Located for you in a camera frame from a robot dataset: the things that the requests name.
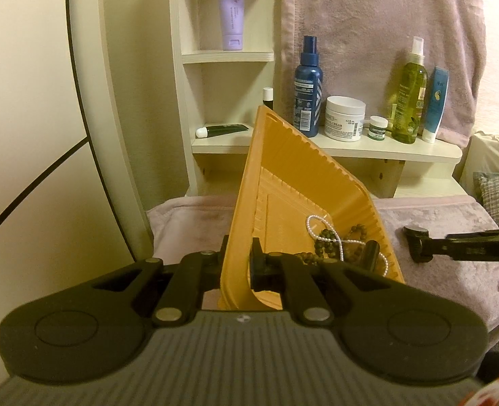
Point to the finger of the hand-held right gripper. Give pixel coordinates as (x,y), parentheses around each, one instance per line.
(418,241)

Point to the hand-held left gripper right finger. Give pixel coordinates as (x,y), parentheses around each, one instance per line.
(258,264)

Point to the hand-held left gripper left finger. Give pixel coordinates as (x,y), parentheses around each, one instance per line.
(196,264)

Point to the glossy black case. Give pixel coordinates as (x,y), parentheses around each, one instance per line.
(370,256)

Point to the orange plastic tray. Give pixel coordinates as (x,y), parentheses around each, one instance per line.
(283,177)

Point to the purple plush table blanket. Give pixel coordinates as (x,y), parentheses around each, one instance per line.
(444,287)

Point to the cream pillow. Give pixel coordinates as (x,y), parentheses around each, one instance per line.
(496,152)

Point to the cream wooden shelf unit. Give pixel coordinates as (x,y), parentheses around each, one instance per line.
(215,152)

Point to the small green label jar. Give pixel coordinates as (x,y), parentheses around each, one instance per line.
(378,130)

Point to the blue and white tube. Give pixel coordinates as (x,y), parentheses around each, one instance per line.
(435,105)

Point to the dark green tube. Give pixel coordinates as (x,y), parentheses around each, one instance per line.
(228,130)

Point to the olive green spray bottle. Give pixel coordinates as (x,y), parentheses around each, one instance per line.
(410,101)

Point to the white cream jar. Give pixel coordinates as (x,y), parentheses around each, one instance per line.
(344,120)

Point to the white capped lip balm stick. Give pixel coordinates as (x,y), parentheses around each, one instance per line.
(268,98)

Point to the blue spray bottle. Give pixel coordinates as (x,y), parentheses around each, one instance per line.
(308,93)

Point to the purple hanging towel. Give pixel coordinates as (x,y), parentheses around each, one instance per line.
(359,17)

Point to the lilac tube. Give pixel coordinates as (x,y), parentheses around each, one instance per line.
(231,12)

